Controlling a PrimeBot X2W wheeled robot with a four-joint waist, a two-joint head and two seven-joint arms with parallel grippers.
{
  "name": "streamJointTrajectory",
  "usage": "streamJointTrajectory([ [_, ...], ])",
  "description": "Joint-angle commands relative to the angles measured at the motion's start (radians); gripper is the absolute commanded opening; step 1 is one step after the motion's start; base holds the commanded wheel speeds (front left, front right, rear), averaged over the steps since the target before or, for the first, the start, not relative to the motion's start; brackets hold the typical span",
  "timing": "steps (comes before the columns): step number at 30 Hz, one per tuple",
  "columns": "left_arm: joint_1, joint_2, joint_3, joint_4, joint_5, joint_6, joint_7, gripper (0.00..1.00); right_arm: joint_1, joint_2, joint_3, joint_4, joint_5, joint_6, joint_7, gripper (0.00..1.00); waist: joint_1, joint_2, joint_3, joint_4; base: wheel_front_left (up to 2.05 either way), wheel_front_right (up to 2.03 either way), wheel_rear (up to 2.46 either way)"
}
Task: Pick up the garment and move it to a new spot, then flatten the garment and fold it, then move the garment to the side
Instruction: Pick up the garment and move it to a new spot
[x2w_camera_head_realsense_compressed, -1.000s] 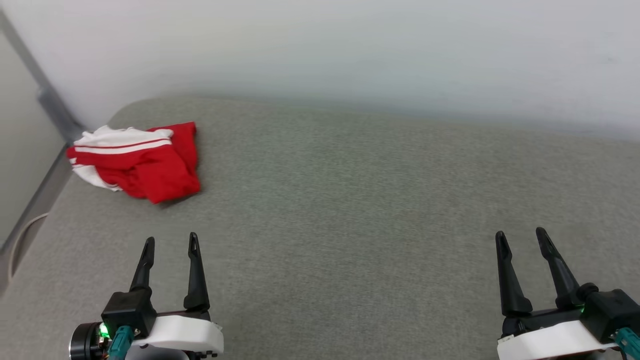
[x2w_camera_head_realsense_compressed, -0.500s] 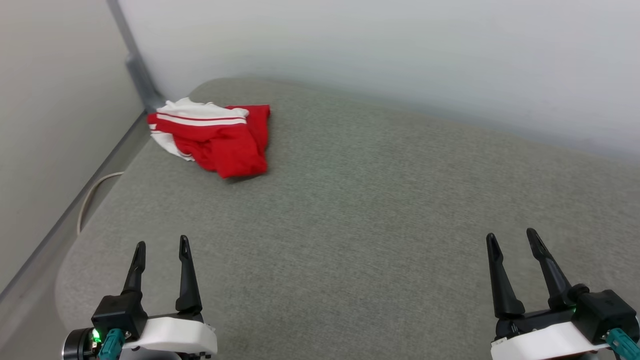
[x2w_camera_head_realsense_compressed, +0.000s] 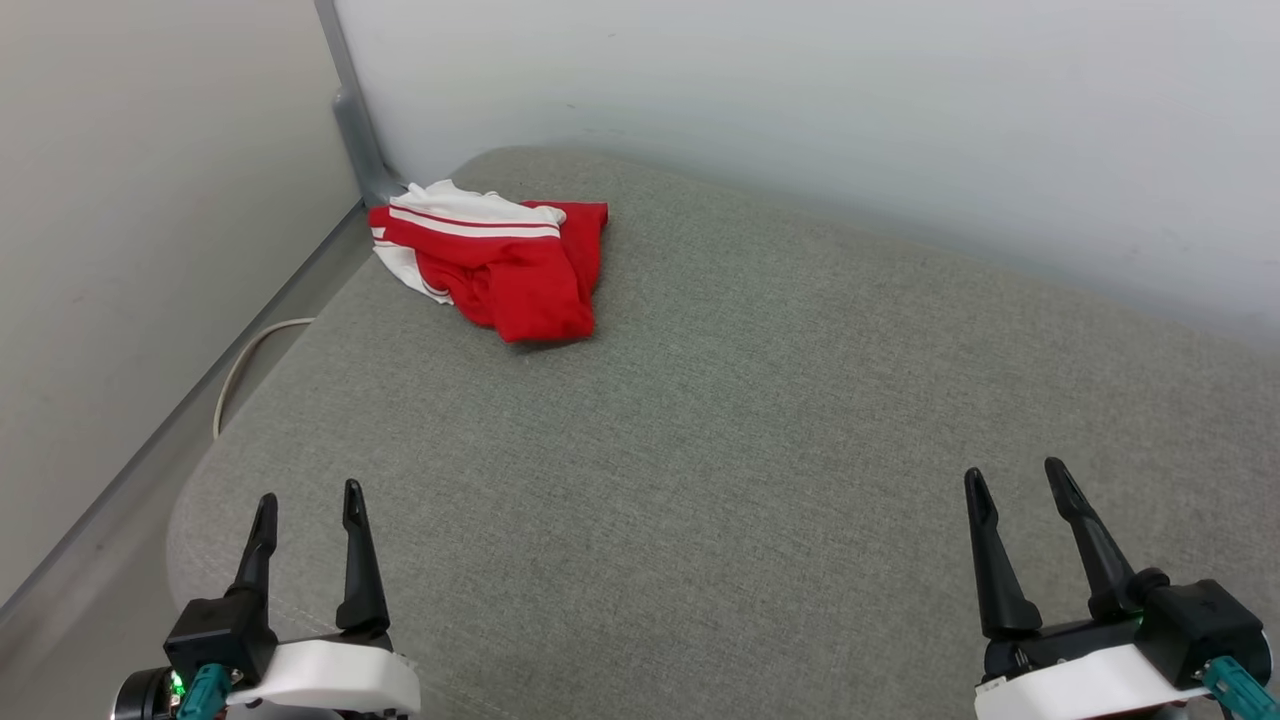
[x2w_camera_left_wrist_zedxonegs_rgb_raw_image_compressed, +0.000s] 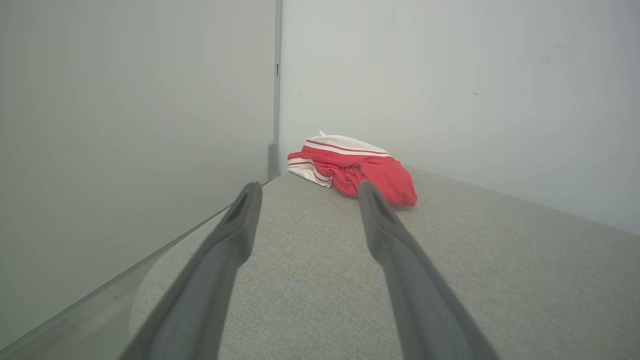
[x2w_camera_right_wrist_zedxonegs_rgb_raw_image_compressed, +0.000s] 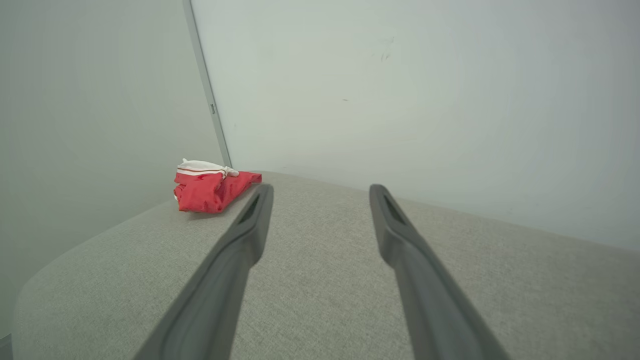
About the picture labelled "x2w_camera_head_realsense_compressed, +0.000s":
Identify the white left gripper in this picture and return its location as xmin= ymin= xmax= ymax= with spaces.
xmin=226 ymin=479 xmax=422 ymax=720

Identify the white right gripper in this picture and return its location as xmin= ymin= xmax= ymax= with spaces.
xmin=963 ymin=457 xmax=1213 ymax=720

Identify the red and white garment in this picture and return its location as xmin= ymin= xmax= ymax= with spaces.
xmin=367 ymin=179 xmax=610 ymax=345

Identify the grey fabric sofa cushion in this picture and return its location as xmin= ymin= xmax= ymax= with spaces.
xmin=165 ymin=145 xmax=1280 ymax=720

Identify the white cable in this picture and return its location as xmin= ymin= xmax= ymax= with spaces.
xmin=211 ymin=316 xmax=318 ymax=441

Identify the grey metal post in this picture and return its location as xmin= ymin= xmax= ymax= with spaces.
xmin=314 ymin=0 xmax=408 ymax=209

